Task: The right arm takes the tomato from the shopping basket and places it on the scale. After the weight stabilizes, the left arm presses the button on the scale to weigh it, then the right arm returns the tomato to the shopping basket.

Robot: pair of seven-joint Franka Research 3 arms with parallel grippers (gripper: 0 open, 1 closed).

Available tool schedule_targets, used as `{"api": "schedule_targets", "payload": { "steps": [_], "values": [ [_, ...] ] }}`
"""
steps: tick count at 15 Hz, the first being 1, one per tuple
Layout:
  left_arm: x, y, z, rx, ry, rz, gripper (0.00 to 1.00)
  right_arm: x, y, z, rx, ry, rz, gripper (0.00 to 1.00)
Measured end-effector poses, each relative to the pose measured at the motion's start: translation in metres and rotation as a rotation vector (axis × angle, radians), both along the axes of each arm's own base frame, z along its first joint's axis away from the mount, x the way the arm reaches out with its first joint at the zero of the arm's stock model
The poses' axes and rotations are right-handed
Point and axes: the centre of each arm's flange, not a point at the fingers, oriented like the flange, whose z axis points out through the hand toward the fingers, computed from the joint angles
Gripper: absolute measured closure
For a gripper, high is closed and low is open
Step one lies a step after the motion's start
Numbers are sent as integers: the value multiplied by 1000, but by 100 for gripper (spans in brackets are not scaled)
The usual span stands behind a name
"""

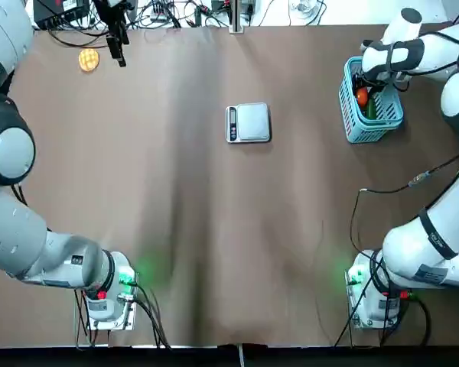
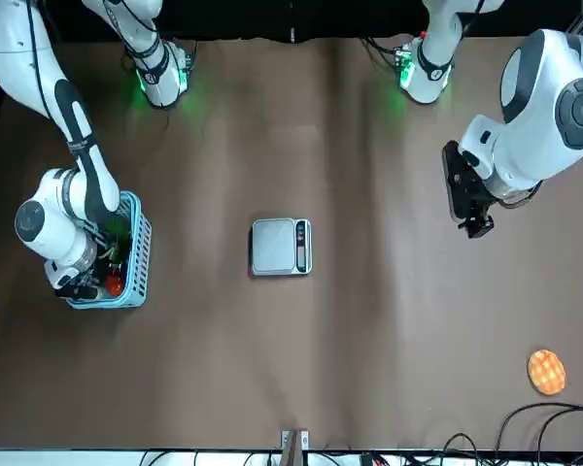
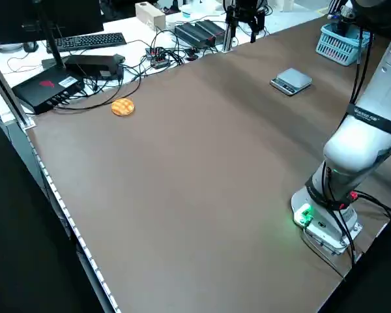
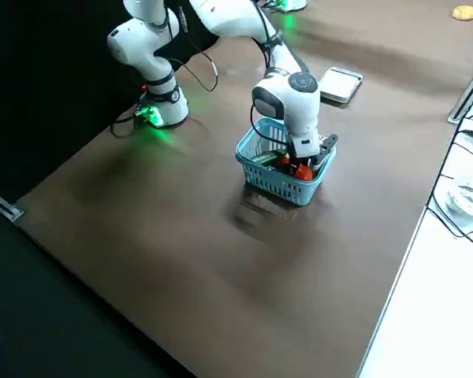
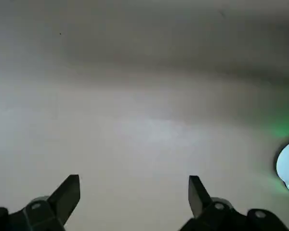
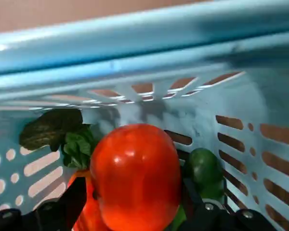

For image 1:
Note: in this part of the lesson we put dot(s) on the green cucumber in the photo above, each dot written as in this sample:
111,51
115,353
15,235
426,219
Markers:
371,109

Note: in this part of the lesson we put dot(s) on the silver digital kitchen scale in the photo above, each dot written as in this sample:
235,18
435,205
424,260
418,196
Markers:
252,122

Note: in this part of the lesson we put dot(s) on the light blue plastic basket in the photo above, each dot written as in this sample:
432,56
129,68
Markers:
371,130

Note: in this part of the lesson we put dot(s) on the black electronics box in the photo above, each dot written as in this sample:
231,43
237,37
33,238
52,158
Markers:
61,11

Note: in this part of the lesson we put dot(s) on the red tomato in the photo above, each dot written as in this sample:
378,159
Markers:
362,97

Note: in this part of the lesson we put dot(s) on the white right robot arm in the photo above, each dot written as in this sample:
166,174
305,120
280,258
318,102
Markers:
424,244

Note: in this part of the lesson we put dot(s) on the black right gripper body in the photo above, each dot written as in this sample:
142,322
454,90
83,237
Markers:
375,84

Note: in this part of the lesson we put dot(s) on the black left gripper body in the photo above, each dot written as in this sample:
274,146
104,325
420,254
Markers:
114,15

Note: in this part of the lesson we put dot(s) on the aluminium profile post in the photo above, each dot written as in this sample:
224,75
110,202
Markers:
237,15

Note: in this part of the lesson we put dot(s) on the round yellow bread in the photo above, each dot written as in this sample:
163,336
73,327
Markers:
89,60

